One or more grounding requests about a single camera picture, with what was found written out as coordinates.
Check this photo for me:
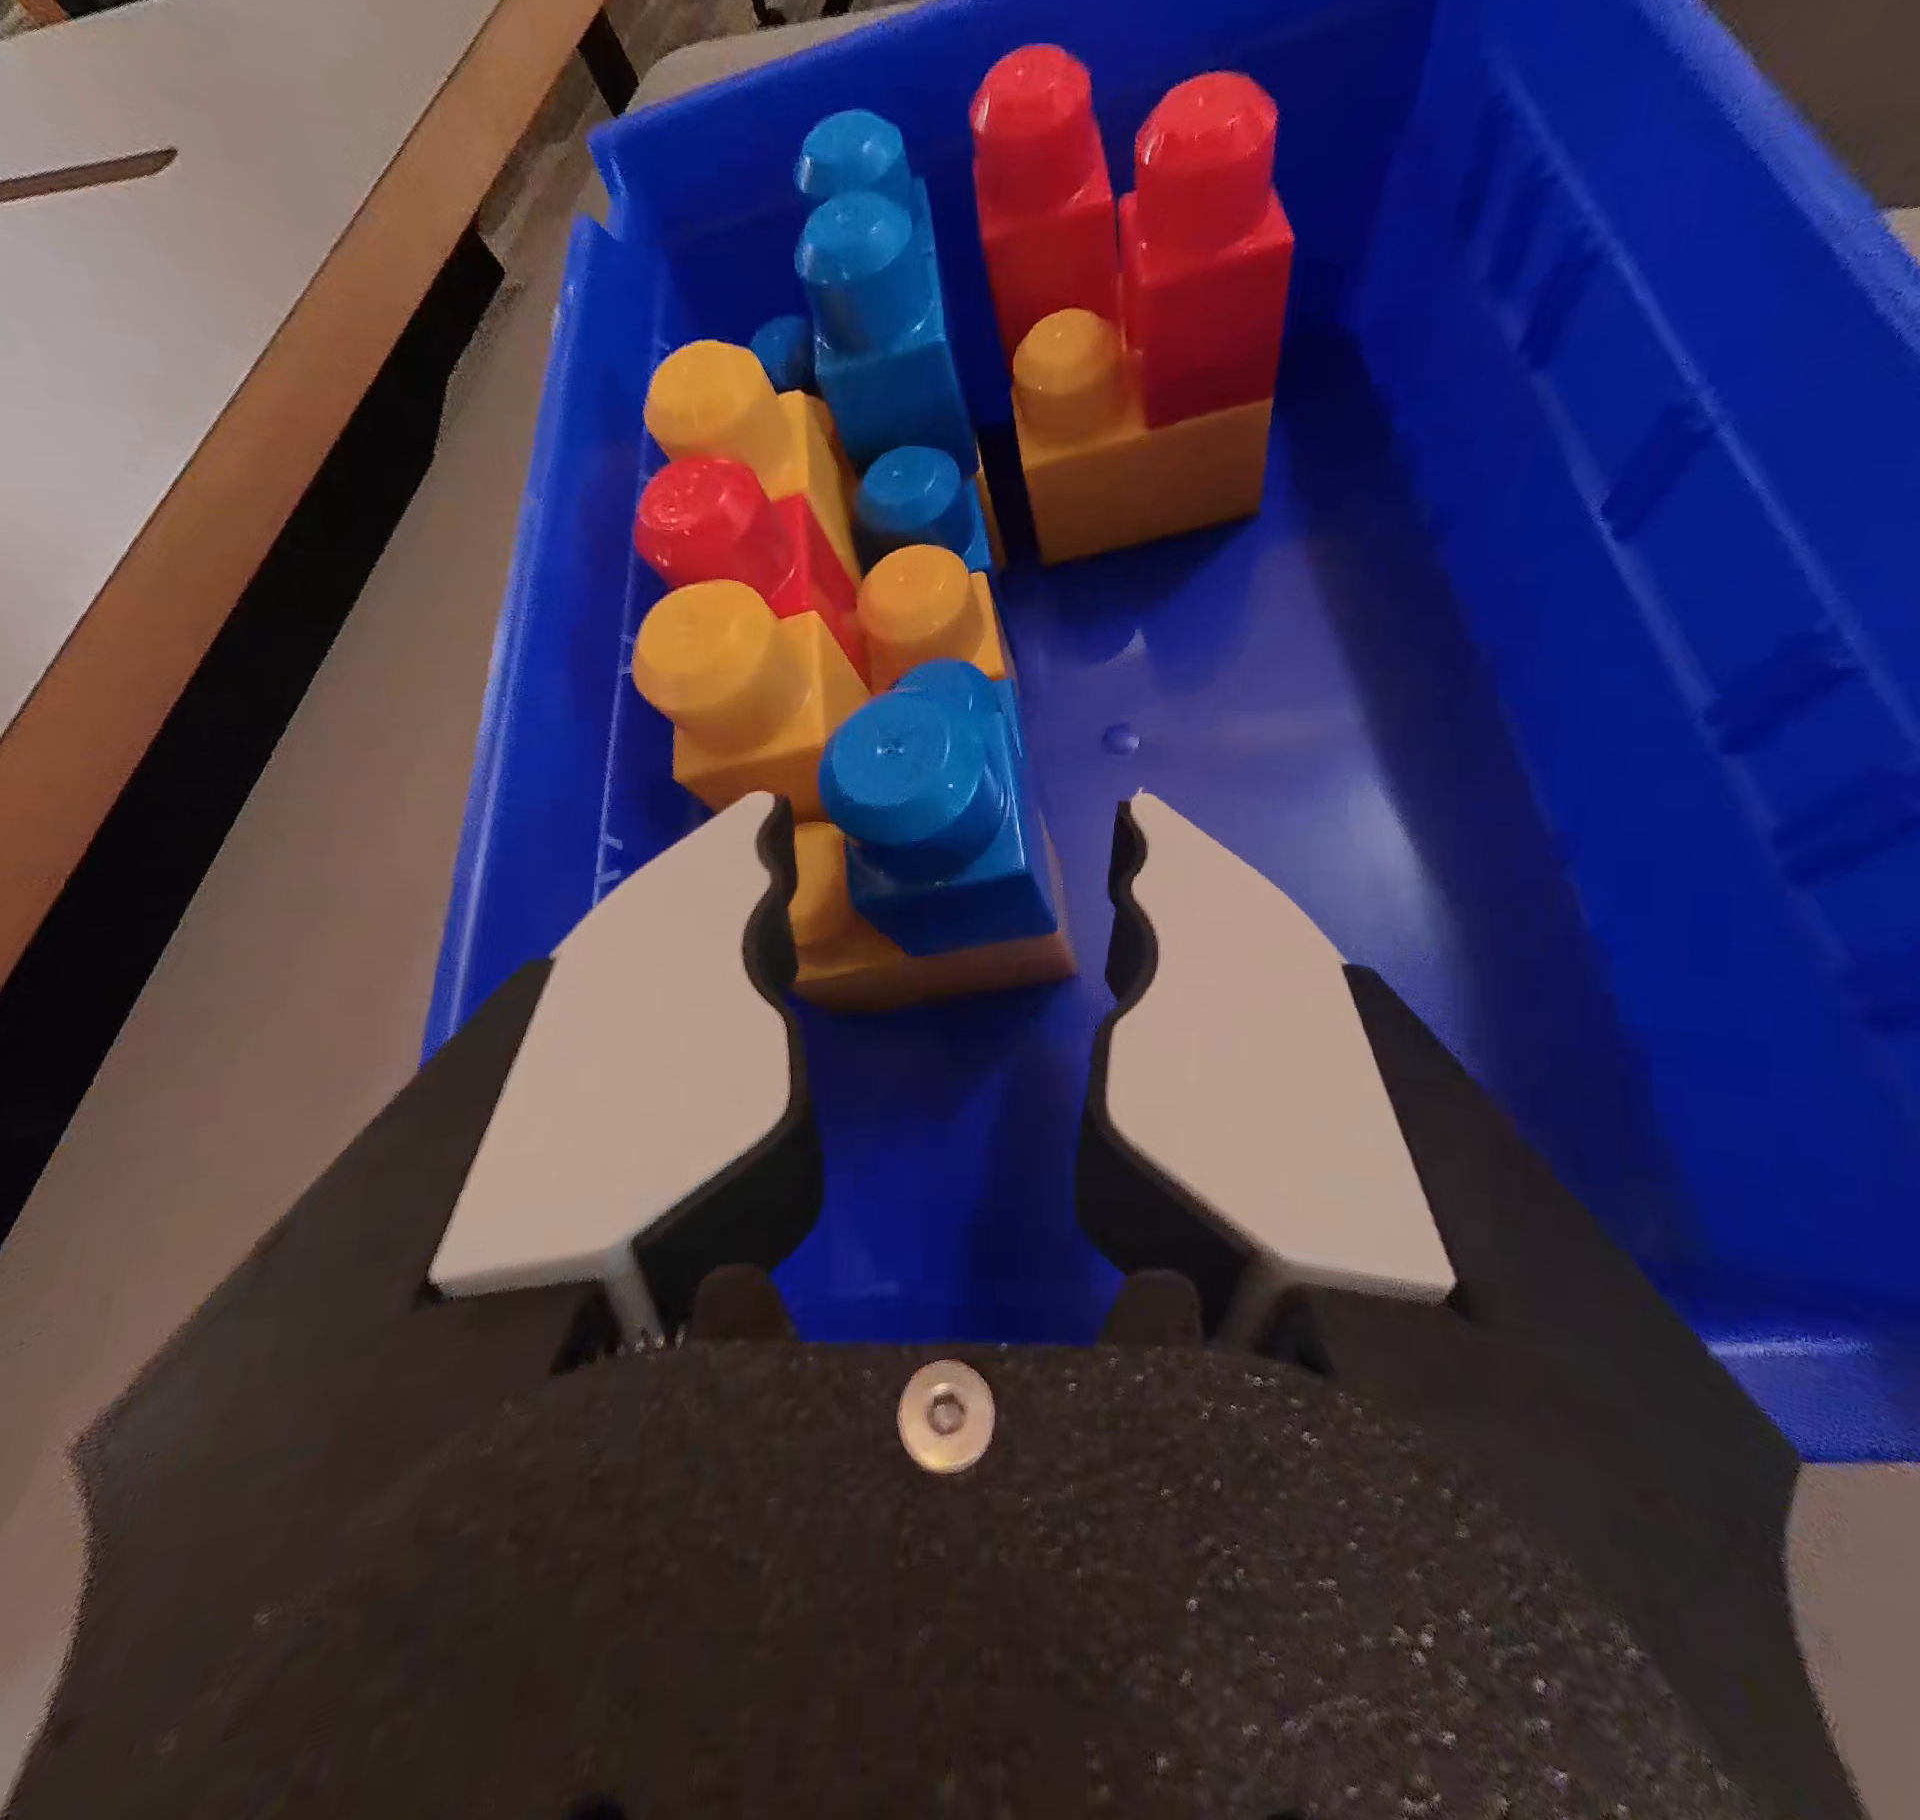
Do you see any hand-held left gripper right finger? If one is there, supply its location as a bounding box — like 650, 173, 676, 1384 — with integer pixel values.
1078, 793, 1461, 1346

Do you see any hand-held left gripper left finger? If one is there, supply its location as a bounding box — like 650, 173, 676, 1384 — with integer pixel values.
428, 793, 827, 1346

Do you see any blue one-stud block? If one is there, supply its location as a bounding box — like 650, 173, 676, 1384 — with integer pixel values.
818, 661, 1068, 962

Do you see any blue plastic bin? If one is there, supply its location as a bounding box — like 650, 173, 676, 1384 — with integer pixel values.
423, 0, 1920, 1465

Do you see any heap of coloured blocks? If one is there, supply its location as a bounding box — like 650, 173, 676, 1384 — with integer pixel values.
631, 41, 1296, 824

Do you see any grey-top desk with wooden edge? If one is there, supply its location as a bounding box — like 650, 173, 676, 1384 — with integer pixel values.
0, 0, 612, 985

